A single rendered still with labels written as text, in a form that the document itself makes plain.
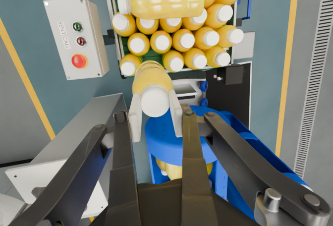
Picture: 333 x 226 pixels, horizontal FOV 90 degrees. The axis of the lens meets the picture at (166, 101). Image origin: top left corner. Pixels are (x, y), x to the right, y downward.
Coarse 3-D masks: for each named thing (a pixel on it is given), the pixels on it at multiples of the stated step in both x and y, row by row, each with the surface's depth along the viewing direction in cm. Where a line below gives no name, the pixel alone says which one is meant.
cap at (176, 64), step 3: (171, 60) 49; (174, 60) 48; (177, 60) 49; (180, 60) 49; (171, 63) 49; (174, 63) 49; (177, 63) 49; (180, 63) 49; (171, 66) 49; (174, 66) 49; (177, 66) 49; (180, 66) 49; (174, 69) 49; (177, 69) 49; (180, 69) 50
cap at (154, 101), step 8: (152, 88) 22; (160, 88) 22; (144, 96) 21; (152, 96) 21; (160, 96) 21; (144, 104) 21; (152, 104) 22; (160, 104) 22; (168, 104) 22; (144, 112) 22; (152, 112) 22; (160, 112) 22
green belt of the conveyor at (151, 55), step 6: (138, 30) 63; (150, 36) 64; (126, 42) 64; (126, 48) 65; (150, 48) 66; (126, 54) 66; (150, 54) 66; (156, 54) 66; (144, 60) 67; (156, 60) 67; (186, 66) 69; (168, 72) 70; (174, 72) 72
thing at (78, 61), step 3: (72, 57) 45; (75, 57) 45; (78, 57) 45; (81, 57) 45; (72, 60) 45; (75, 60) 45; (78, 60) 45; (81, 60) 45; (84, 60) 45; (72, 63) 45; (75, 63) 45; (78, 63) 45; (81, 63) 45; (84, 63) 45; (75, 66) 46; (78, 66) 45; (81, 66) 46
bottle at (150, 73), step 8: (144, 64) 33; (152, 64) 31; (160, 64) 36; (136, 72) 32; (144, 72) 26; (152, 72) 25; (160, 72) 26; (136, 80) 26; (144, 80) 24; (152, 80) 24; (160, 80) 24; (168, 80) 26; (136, 88) 25; (144, 88) 23; (168, 88) 25; (168, 96) 24
